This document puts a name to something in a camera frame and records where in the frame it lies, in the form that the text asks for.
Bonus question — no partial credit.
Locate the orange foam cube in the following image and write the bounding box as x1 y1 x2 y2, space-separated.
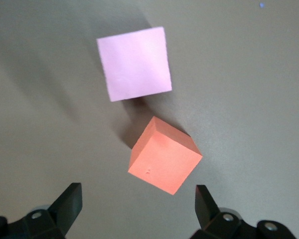
127 116 203 196

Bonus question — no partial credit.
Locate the brown table cover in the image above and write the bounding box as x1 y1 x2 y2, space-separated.
0 0 299 239

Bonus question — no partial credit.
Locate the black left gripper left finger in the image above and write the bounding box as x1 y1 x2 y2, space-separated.
22 182 83 239

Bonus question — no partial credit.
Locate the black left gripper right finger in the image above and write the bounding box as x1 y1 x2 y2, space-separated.
189 184 257 239

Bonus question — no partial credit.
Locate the pink foam cube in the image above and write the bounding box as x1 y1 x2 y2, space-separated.
96 26 172 103

